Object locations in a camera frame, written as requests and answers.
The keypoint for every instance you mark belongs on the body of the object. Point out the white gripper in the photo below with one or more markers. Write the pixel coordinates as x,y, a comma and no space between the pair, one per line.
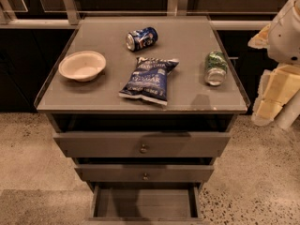
285,37

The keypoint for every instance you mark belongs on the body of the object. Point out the blue chip bag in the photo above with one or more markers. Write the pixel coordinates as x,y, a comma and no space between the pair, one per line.
149,80

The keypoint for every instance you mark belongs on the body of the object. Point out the grey drawer cabinet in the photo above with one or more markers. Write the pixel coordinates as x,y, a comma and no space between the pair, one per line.
193,105

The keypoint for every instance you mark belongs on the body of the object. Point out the top grey drawer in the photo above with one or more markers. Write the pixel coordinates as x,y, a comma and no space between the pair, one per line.
142,144

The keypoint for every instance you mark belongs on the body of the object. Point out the grey drawer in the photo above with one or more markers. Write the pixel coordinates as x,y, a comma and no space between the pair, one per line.
144,173
145,204
142,144

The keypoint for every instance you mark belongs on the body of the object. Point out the bottom grey drawer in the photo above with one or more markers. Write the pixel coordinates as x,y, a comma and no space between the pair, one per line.
145,204

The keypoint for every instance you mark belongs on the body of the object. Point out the middle grey drawer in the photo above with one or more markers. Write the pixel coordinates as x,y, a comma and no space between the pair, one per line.
144,173

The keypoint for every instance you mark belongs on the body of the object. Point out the green soda can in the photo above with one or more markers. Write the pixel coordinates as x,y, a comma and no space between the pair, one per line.
215,68

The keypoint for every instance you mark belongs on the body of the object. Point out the blue soda can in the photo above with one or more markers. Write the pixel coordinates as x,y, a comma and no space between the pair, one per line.
140,39

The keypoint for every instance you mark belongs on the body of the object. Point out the white paper bowl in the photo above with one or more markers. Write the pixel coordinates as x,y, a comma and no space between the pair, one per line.
82,66

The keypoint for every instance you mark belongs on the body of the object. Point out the metal railing frame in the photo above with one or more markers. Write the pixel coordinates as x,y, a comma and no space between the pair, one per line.
224,14

